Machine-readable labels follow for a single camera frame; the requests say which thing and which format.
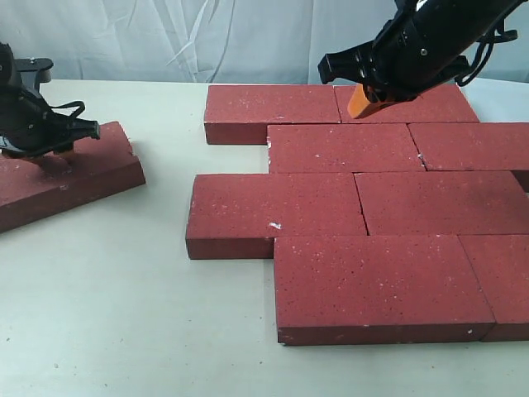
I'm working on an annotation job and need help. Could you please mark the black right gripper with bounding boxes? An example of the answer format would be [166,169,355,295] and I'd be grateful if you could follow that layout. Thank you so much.
[317,17,469,119]

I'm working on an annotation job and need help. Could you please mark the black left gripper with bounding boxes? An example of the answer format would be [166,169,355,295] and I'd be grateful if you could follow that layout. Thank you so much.
[1,89,100,162]

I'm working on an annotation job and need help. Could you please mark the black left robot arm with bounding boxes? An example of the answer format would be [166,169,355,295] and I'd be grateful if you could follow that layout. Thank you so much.
[1,43,100,160]

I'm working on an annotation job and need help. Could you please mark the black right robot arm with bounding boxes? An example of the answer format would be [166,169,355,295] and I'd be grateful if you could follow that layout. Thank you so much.
[317,0,523,118]

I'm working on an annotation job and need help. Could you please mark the red brick right second row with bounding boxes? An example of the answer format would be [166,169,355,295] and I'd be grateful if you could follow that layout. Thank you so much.
[408,122,528,191]

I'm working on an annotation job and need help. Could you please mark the red brick right third row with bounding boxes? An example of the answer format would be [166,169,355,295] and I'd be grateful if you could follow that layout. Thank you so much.
[355,171,528,236]

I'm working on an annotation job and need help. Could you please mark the red brick front large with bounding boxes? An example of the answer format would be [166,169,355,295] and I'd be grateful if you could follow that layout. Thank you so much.
[274,235,496,346]

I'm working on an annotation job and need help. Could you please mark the pale blue backdrop curtain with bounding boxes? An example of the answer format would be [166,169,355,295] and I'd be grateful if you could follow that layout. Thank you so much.
[0,0,529,87]

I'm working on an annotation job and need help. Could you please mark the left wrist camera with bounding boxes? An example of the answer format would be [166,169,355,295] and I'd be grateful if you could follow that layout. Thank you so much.
[15,58,54,88]

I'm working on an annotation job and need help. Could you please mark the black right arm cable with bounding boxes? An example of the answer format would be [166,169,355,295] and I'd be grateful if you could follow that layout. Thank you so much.
[454,20,520,88]

